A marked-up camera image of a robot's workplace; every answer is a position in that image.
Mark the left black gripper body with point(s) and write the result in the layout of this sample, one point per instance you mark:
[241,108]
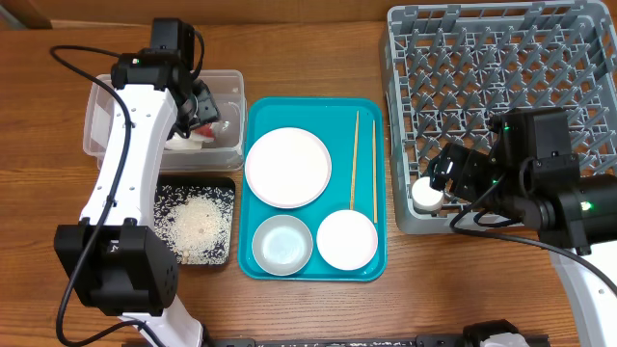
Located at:
[200,111]

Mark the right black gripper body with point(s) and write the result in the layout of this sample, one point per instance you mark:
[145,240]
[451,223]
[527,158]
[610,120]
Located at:
[473,172]

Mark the red snack wrapper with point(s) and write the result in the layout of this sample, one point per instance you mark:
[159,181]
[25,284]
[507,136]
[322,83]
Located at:
[208,131]

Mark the white napkin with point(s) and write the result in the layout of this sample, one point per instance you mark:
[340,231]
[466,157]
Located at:
[194,142]

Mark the cream white cup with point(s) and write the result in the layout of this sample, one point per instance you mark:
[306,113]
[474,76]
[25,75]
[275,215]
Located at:
[426,200]

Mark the white rice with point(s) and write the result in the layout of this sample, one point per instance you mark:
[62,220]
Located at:
[197,226]

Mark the grey bowl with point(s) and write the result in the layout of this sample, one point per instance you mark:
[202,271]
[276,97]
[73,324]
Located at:
[282,245]

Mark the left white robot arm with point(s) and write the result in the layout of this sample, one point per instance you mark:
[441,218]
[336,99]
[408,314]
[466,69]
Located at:
[113,258]

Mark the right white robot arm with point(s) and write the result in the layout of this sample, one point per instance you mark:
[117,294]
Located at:
[528,189]

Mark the clear plastic bin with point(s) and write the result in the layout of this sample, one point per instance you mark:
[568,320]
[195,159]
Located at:
[224,154]

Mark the cardboard box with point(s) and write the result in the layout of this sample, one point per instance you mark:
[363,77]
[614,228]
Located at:
[47,14]

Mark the black rectangular tray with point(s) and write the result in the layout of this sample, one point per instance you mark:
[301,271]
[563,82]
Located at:
[226,188]

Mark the grey dish rack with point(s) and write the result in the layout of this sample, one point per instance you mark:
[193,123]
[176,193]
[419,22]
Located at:
[446,69]

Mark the large pink plate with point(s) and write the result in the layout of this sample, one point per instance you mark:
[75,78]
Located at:
[288,167]

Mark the right wooden chopstick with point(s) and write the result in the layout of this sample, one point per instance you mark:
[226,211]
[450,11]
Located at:
[374,173]

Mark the wooden chopstick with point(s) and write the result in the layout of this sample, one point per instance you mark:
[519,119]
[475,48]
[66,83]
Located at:
[374,173]
[354,162]

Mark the left wooden chopstick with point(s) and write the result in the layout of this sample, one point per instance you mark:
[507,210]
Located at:
[354,162]

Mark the small pink bowl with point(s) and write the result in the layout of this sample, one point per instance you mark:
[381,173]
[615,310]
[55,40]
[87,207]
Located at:
[347,240]

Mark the teal plastic tray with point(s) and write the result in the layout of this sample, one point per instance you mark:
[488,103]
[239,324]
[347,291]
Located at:
[332,120]

